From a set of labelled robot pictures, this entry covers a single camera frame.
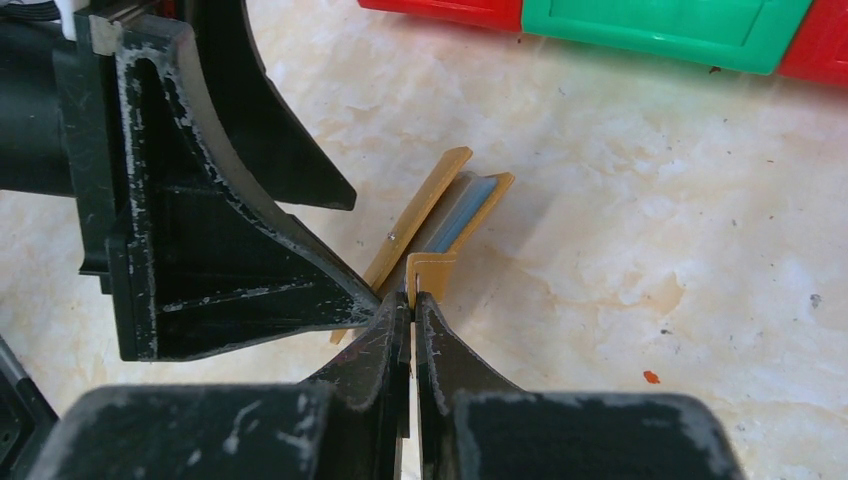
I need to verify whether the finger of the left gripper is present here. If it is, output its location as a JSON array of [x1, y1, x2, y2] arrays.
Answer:
[[182, 0, 357, 211], [56, 13, 379, 362]]

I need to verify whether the green plastic bin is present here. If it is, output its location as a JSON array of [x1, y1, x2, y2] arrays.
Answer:
[[521, 0, 811, 75]]

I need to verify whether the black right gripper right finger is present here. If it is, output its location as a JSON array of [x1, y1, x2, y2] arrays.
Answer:
[[414, 293, 743, 479]]

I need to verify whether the red bin left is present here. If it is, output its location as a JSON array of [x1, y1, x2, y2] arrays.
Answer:
[[358, 0, 523, 32]]

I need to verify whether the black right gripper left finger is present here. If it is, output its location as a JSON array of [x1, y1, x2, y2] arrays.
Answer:
[[30, 294, 411, 479]]

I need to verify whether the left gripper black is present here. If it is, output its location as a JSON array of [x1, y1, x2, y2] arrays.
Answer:
[[1, 2, 78, 197]]

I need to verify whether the red bin with cards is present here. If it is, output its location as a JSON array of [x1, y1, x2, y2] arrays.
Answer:
[[777, 0, 847, 88]]

